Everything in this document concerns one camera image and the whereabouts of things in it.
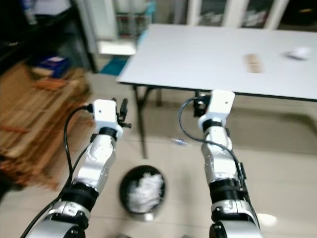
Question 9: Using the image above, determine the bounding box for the black round rubbish bin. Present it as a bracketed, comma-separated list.
[119, 165, 167, 217]

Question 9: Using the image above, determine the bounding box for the teal floor mat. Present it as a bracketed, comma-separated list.
[99, 55, 130, 76]

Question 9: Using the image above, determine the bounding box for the clear plastic bottle blue cap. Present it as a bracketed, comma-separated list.
[170, 137, 190, 147]

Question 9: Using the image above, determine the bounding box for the white folding table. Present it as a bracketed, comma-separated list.
[117, 24, 317, 160]

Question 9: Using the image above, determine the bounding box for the white crumpled plastic bag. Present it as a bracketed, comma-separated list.
[127, 174, 165, 213]

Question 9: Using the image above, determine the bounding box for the blue printed box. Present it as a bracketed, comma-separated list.
[32, 55, 71, 79]

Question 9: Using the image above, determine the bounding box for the wooden slat pallet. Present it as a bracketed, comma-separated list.
[0, 62, 93, 192]

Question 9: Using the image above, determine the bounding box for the white framed glass cabinet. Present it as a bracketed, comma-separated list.
[178, 0, 317, 28]

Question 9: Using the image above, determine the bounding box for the black desk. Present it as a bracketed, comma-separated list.
[0, 0, 95, 80]

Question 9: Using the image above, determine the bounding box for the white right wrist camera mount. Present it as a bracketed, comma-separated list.
[208, 89, 236, 124]

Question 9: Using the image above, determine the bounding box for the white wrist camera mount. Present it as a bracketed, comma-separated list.
[92, 99, 123, 135]
[208, 89, 236, 124]

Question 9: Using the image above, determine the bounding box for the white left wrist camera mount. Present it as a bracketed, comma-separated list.
[92, 99, 123, 135]

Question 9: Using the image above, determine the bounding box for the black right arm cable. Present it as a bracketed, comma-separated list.
[179, 96, 248, 189]

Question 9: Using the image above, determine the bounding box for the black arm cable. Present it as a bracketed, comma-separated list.
[179, 96, 248, 189]
[20, 103, 94, 238]

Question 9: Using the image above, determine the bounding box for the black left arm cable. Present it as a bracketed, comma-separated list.
[20, 103, 94, 238]

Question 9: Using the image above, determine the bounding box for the white wire rack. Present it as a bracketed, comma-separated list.
[115, 0, 154, 39]

